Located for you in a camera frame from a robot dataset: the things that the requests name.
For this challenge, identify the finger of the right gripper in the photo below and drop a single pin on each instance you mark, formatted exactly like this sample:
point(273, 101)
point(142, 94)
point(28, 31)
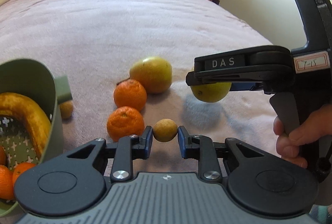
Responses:
point(255, 64)
point(246, 86)

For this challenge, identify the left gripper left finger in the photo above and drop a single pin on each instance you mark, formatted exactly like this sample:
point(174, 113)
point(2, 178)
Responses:
point(74, 181)

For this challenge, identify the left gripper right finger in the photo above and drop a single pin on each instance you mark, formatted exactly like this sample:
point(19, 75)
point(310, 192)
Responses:
point(257, 181)

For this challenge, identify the green pear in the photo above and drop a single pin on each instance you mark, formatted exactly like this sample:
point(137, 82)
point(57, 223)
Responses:
point(211, 93)

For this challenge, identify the mandarin orange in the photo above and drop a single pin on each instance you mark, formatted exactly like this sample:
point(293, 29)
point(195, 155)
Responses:
point(130, 93)
point(21, 168)
point(6, 186)
point(2, 156)
point(125, 121)

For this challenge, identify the brown spotted banana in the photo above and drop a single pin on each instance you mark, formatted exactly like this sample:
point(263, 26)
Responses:
point(29, 113)

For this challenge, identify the yellow-green pear with stem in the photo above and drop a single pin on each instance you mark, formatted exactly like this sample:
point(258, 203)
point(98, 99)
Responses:
point(154, 73)

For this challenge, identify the green colander bowl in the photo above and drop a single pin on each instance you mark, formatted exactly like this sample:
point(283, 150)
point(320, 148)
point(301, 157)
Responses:
point(34, 80)

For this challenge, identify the person's right hand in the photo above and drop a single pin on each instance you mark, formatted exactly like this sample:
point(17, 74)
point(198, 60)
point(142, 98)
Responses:
point(316, 126)

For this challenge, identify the mandarin orange in bowl bottom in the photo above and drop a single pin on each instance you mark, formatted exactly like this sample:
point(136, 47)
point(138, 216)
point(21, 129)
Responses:
point(2, 156)

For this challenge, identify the pink bed blanket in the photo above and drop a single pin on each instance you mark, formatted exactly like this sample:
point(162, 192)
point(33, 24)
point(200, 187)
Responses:
point(95, 43)

